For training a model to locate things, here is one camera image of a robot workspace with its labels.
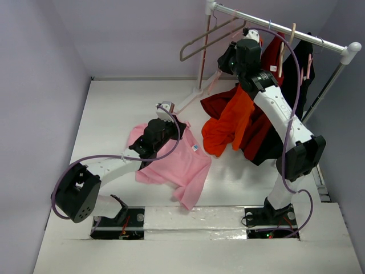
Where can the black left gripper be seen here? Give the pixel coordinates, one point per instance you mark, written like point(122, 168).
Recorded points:
point(173, 126)

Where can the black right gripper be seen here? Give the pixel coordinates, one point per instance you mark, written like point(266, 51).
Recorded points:
point(226, 61)

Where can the pink wire hanger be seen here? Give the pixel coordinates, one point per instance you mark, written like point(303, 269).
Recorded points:
point(218, 73)

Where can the pink t shirt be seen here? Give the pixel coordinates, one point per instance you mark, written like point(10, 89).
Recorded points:
point(186, 169)

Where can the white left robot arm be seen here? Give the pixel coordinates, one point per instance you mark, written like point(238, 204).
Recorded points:
point(76, 194)

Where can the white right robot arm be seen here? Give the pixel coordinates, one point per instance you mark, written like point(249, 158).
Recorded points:
point(301, 148)

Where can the grey velvet hanger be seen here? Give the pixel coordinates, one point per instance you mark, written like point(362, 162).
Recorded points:
point(208, 43)

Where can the black t shirt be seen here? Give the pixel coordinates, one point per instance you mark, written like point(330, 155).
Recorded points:
point(267, 143)

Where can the pink clip hanger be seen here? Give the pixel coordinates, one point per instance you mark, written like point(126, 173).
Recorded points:
point(305, 74)

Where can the orange t shirt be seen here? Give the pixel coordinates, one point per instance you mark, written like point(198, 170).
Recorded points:
point(229, 113)

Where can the dark red t shirt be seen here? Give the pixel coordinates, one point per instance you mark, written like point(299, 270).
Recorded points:
point(256, 122)

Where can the white metal clothes rack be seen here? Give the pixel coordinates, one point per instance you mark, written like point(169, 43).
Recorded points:
point(347, 53)

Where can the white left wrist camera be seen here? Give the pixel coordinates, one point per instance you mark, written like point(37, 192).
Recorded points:
point(164, 111)

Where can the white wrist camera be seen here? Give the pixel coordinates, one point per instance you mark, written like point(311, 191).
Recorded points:
point(164, 111)
point(252, 34)

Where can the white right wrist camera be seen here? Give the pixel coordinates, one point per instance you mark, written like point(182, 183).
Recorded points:
point(252, 34)

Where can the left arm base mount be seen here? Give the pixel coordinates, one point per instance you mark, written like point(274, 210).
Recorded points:
point(131, 228)

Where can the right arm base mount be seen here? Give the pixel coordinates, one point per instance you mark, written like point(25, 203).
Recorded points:
point(260, 224)

